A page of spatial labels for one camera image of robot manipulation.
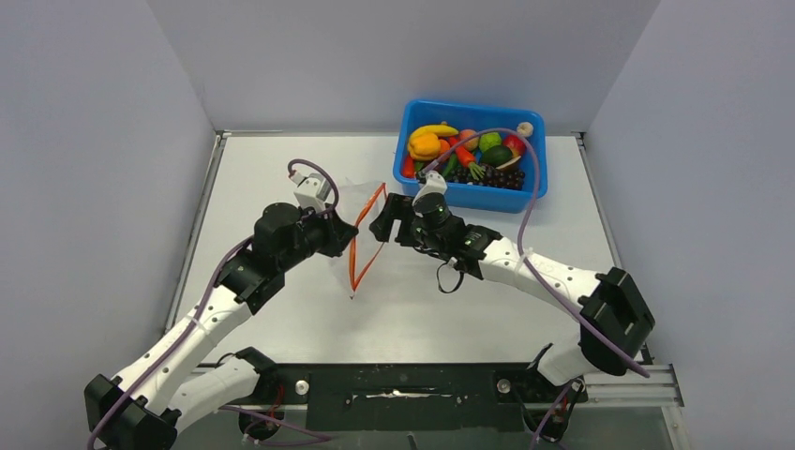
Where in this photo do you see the red toy chili pepper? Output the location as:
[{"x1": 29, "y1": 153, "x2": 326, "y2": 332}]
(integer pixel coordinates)
[{"x1": 400, "y1": 155, "x2": 415, "y2": 179}]

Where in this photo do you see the white toy garlic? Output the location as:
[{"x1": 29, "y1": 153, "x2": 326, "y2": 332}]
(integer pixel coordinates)
[{"x1": 516, "y1": 122, "x2": 534, "y2": 139}]

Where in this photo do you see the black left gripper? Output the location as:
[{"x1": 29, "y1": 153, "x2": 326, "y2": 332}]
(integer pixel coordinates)
[{"x1": 278, "y1": 200, "x2": 358, "y2": 271}]

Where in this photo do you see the toy avocado half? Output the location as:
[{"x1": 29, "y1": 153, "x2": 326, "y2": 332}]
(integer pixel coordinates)
[{"x1": 479, "y1": 144, "x2": 522, "y2": 172}]

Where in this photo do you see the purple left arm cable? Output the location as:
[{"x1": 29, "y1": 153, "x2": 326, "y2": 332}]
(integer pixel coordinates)
[{"x1": 86, "y1": 158, "x2": 341, "y2": 450}]

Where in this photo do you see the toy peach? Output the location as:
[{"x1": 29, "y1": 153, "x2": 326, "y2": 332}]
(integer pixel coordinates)
[{"x1": 458, "y1": 128, "x2": 480, "y2": 153}]

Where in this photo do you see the green toy lime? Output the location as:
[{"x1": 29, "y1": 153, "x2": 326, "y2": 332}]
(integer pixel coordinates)
[{"x1": 478, "y1": 131, "x2": 503, "y2": 153}]

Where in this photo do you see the yellow toy banana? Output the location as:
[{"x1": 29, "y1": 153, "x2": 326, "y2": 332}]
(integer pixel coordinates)
[{"x1": 409, "y1": 123, "x2": 459, "y2": 140}]

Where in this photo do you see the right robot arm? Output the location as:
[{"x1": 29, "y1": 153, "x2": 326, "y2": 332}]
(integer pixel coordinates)
[{"x1": 369, "y1": 193, "x2": 655, "y2": 400}]

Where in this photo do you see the green toy chili pepper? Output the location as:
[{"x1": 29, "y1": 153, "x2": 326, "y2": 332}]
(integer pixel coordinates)
[{"x1": 442, "y1": 153, "x2": 460, "y2": 180}]

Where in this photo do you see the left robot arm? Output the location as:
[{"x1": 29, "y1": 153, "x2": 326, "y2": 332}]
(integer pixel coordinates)
[{"x1": 84, "y1": 202, "x2": 358, "y2": 449}]

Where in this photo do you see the clear zip top bag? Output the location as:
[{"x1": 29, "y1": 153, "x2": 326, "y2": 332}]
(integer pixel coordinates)
[{"x1": 328, "y1": 179, "x2": 387, "y2": 299}]

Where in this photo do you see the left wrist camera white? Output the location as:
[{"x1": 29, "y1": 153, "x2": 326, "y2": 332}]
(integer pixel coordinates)
[{"x1": 292, "y1": 172, "x2": 331, "y2": 213}]

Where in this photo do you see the red toy apple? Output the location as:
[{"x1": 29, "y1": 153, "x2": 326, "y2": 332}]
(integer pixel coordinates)
[{"x1": 502, "y1": 135, "x2": 527, "y2": 158}]

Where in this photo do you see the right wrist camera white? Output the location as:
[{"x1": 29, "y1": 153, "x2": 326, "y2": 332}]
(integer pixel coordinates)
[{"x1": 412, "y1": 171, "x2": 447, "y2": 204}]

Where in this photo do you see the orange toy carrot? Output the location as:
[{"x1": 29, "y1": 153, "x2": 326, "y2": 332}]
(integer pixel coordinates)
[{"x1": 447, "y1": 137, "x2": 485, "y2": 181}]

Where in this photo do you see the dark toy grapes bunch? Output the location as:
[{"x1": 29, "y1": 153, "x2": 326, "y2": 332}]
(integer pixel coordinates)
[{"x1": 445, "y1": 166, "x2": 525, "y2": 190}]

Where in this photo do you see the blue plastic bin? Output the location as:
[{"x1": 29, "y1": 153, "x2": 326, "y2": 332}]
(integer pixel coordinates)
[{"x1": 393, "y1": 99, "x2": 548, "y2": 213}]

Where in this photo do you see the yellow toy bell pepper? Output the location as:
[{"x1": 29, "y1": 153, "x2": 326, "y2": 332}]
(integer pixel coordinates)
[{"x1": 407, "y1": 133, "x2": 442, "y2": 161}]

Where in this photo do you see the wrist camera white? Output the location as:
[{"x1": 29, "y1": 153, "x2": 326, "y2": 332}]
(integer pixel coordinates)
[
  {"x1": 412, "y1": 171, "x2": 447, "y2": 204},
  {"x1": 292, "y1": 172, "x2": 331, "y2": 213}
]

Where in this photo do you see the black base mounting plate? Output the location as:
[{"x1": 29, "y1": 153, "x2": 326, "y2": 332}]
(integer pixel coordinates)
[{"x1": 198, "y1": 347, "x2": 592, "y2": 436}]

